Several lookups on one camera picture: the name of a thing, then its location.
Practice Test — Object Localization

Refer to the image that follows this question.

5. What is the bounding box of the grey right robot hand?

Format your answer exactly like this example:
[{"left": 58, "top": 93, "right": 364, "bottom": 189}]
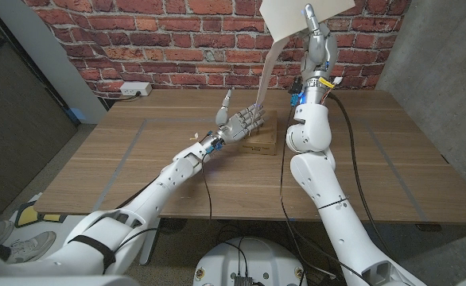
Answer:
[{"left": 299, "top": 2, "right": 340, "bottom": 83}]

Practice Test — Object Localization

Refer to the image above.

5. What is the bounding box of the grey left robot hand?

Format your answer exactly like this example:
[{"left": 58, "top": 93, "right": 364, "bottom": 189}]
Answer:
[{"left": 215, "top": 87, "right": 266, "bottom": 145}]

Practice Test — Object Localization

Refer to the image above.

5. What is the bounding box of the thin beige paper folder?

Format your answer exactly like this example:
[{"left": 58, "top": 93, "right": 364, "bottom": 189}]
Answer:
[{"left": 254, "top": 0, "right": 356, "bottom": 106}]

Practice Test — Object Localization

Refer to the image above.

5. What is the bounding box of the small cardboard packing box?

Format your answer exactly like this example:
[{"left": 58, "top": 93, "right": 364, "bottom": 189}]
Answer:
[{"left": 239, "top": 110, "right": 278, "bottom": 157}]

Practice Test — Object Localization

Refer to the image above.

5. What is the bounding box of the white power strip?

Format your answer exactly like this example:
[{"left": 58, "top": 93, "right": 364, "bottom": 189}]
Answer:
[{"left": 119, "top": 81, "right": 153, "bottom": 97}]

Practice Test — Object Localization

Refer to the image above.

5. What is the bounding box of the red brick printed backdrop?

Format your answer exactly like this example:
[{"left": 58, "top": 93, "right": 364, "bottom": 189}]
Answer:
[{"left": 21, "top": 0, "right": 411, "bottom": 99}]

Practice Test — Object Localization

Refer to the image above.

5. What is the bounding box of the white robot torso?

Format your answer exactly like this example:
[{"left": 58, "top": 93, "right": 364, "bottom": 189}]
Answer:
[{"left": 192, "top": 237, "right": 308, "bottom": 286}]

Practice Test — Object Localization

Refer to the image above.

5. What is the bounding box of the white table leg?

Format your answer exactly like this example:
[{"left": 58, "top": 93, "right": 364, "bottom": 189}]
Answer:
[{"left": 139, "top": 217, "right": 162, "bottom": 266}]

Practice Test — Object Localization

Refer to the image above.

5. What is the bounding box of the yellow and black floor object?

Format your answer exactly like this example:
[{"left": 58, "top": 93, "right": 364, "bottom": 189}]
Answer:
[{"left": 14, "top": 201, "right": 68, "bottom": 230}]

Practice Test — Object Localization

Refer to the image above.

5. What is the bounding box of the dark grey door panel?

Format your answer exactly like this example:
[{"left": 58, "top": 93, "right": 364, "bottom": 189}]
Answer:
[{"left": 0, "top": 7, "right": 79, "bottom": 211}]

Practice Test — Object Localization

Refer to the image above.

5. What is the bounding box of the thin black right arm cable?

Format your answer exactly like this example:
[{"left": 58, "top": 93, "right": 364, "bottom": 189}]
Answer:
[{"left": 278, "top": 103, "right": 362, "bottom": 286}]

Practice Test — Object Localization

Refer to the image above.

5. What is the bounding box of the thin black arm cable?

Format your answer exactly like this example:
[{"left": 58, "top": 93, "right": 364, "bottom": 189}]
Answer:
[
  {"left": 278, "top": 103, "right": 362, "bottom": 286},
  {"left": 113, "top": 153, "right": 215, "bottom": 253}
]

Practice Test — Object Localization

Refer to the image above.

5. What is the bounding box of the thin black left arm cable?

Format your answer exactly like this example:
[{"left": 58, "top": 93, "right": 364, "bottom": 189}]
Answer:
[{"left": 113, "top": 153, "right": 215, "bottom": 253}]

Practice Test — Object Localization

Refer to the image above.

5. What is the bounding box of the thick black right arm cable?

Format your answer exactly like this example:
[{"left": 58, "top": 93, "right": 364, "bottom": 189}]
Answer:
[{"left": 327, "top": 92, "right": 394, "bottom": 256}]

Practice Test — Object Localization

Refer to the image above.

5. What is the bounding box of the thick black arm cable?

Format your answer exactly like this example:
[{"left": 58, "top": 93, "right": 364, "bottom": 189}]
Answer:
[
  {"left": 327, "top": 92, "right": 394, "bottom": 256},
  {"left": 115, "top": 177, "right": 159, "bottom": 211}
]

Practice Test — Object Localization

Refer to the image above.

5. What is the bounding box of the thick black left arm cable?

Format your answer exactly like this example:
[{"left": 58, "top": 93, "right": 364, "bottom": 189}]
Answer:
[{"left": 115, "top": 177, "right": 159, "bottom": 211}]

